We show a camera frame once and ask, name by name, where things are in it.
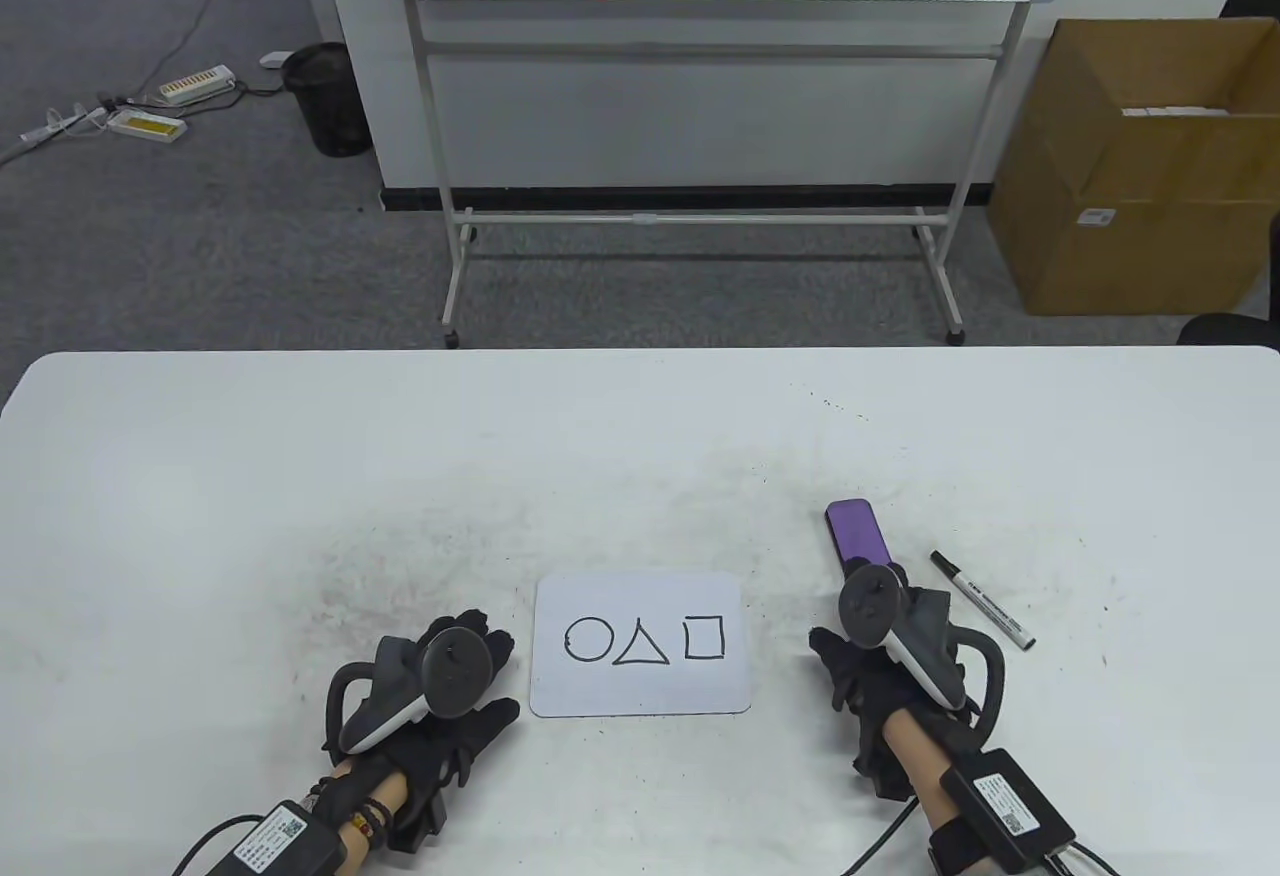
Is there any person's right forearm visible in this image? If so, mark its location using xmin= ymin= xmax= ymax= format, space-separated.
xmin=883 ymin=714 xmax=963 ymax=822

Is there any black grey controller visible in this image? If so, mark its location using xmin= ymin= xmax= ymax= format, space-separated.
xmin=838 ymin=564 xmax=1006 ymax=749
xmin=322 ymin=629 xmax=494 ymax=757

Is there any black right glove cable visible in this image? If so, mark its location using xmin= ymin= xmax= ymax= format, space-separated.
xmin=843 ymin=796 xmax=923 ymax=876

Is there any person's left hand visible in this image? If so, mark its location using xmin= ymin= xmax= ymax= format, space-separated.
xmin=375 ymin=613 xmax=522 ymax=817

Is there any black mesh wastebasket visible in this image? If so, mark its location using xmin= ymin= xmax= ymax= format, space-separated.
xmin=280 ymin=42 xmax=374 ymax=158

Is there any black wrist sensor box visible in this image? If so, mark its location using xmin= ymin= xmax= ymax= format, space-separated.
xmin=925 ymin=746 xmax=1078 ymax=876
xmin=232 ymin=801 xmax=347 ymax=876

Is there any black box cable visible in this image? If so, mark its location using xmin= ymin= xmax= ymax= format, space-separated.
xmin=1045 ymin=839 xmax=1128 ymax=876
xmin=172 ymin=814 xmax=263 ymax=876

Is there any black left wrist sensor box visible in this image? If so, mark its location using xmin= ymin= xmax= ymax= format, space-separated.
xmin=232 ymin=801 xmax=347 ymax=876

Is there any black chair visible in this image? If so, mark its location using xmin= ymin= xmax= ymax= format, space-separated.
xmin=1177 ymin=312 xmax=1280 ymax=349

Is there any white yellow power strip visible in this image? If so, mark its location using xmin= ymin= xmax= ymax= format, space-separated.
xmin=158 ymin=65 xmax=236 ymax=107
xmin=105 ymin=109 xmax=188 ymax=143

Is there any purple whiteboard eraser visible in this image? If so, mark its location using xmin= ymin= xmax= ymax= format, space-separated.
xmin=825 ymin=499 xmax=896 ymax=579

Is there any grey floor cable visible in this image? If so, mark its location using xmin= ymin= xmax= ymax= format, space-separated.
xmin=120 ymin=0 xmax=247 ymax=107

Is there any person's right hand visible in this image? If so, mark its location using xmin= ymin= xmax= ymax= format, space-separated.
xmin=808 ymin=564 xmax=979 ymax=799

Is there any brown cardboard box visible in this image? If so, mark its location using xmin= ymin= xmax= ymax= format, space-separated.
xmin=988 ymin=16 xmax=1280 ymax=317

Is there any black grey left controller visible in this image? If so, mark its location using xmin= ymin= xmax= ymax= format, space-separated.
xmin=322 ymin=629 xmax=494 ymax=757

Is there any person's left forearm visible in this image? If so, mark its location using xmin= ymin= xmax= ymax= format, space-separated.
xmin=328 ymin=759 xmax=413 ymax=854

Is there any small white whiteboard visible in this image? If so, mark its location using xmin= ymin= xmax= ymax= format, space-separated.
xmin=529 ymin=573 xmax=753 ymax=719

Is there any beaded bracelet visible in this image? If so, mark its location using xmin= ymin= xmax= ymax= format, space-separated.
xmin=340 ymin=801 xmax=393 ymax=854

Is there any black grey right controller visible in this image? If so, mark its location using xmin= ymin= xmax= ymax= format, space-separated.
xmin=838 ymin=564 xmax=1006 ymax=749

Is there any black right wrist sensor box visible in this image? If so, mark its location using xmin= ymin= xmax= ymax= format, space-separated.
xmin=925 ymin=746 xmax=1078 ymax=876

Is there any black and white marker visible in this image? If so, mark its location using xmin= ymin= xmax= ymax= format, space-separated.
xmin=930 ymin=550 xmax=1037 ymax=652

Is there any black right box cable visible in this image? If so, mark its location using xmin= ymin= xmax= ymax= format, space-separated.
xmin=1045 ymin=839 xmax=1128 ymax=876

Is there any black left box cable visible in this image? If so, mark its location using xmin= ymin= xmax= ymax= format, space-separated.
xmin=172 ymin=814 xmax=263 ymax=876

